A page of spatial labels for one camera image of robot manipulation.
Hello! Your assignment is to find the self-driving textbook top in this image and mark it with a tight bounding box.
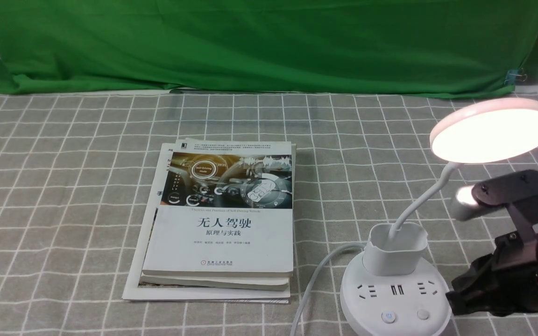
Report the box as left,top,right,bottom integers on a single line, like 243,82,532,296
142,138,296,277

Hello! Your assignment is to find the middle book in stack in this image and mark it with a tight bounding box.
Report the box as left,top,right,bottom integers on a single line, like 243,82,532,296
140,273,290,291

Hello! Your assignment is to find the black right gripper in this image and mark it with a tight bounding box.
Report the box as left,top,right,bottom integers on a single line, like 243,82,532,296
446,231,538,317

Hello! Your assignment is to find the blue binder clip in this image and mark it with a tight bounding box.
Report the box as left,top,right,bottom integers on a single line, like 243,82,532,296
503,69,528,86

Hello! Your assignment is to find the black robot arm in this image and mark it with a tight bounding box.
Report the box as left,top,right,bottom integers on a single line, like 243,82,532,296
446,232,538,317

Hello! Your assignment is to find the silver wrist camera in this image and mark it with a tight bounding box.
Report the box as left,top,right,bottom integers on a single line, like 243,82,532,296
450,185,491,222

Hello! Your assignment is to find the white desk lamp with socket base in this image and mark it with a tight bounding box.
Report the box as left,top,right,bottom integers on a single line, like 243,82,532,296
340,98,538,336

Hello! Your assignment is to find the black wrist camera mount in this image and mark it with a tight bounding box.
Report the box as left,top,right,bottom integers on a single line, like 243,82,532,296
471,169,538,244

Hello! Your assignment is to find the grey checked tablecloth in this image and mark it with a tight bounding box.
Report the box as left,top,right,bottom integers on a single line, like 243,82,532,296
0,91,538,336

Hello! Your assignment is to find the green backdrop cloth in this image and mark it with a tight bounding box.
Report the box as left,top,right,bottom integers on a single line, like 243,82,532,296
0,0,538,98

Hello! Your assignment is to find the white power cable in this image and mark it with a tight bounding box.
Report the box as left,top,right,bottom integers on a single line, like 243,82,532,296
290,243,367,336

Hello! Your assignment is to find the bottom large white book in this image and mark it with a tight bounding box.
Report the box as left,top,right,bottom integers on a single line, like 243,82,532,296
122,143,290,304

